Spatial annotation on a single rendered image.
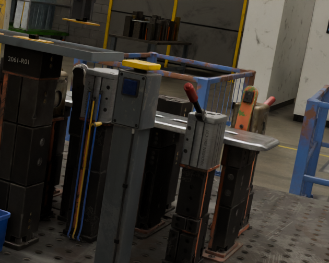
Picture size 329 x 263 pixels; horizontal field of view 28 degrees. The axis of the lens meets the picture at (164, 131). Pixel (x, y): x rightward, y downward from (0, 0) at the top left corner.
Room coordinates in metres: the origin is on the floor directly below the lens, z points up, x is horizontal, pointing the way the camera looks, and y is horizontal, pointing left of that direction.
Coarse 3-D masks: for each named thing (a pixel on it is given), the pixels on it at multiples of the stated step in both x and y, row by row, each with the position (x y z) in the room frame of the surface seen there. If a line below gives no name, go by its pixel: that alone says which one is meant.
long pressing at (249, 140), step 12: (156, 120) 1.58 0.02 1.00; (168, 120) 1.63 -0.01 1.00; (180, 120) 1.66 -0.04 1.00; (180, 132) 1.54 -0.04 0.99; (228, 132) 1.61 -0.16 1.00; (240, 132) 1.62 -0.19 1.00; (228, 144) 1.49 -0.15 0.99; (240, 144) 1.48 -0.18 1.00; (252, 144) 1.48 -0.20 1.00; (264, 144) 1.52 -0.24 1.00; (276, 144) 1.57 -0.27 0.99
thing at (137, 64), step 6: (126, 60) 1.31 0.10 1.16; (132, 60) 1.33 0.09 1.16; (138, 60) 1.35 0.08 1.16; (126, 66) 1.30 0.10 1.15; (132, 66) 1.30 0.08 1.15; (138, 66) 1.29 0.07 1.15; (144, 66) 1.29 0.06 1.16; (150, 66) 1.29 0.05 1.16; (156, 66) 1.32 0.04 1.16; (144, 72) 1.31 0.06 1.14
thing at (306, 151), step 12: (312, 96) 3.45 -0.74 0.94; (324, 96) 4.27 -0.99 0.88; (312, 108) 3.23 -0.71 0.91; (324, 108) 3.22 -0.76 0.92; (312, 120) 3.23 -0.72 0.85; (324, 120) 4.32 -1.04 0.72; (312, 132) 3.23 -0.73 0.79; (300, 144) 3.24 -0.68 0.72; (312, 144) 4.04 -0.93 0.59; (324, 144) 4.33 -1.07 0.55; (300, 156) 3.23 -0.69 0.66; (312, 156) 4.33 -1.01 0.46; (300, 168) 3.23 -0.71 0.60; (312, 168) 4.32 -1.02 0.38; (324, 168) 3.55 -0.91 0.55; (300, 180) 3.23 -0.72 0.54; (312, 180) 3.21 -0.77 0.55; (324, 180) 3.20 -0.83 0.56; (300, 192) 3.24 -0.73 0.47
